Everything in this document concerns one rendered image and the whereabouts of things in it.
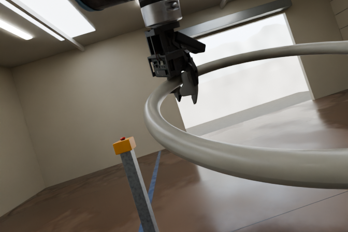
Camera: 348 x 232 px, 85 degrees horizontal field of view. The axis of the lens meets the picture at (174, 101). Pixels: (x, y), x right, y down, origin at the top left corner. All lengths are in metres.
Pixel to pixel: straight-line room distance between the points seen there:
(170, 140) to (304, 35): 7.96
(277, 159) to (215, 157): 0.05
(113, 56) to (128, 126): 2.33
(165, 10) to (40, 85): 7.20
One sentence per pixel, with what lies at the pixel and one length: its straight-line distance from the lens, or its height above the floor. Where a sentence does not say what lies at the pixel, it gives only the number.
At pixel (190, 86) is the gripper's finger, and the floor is 1.23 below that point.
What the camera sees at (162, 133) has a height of 1.16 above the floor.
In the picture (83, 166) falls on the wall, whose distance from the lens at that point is 7.08.
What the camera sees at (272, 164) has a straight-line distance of 0.18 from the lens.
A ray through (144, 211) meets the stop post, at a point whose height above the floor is 0.57.
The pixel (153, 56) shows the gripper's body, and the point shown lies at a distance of 0.47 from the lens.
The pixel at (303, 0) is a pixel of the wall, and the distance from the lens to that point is 8.57.
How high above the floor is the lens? 1.19
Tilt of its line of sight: 2 degrees up
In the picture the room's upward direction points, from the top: 18 degrees counter-clockwise
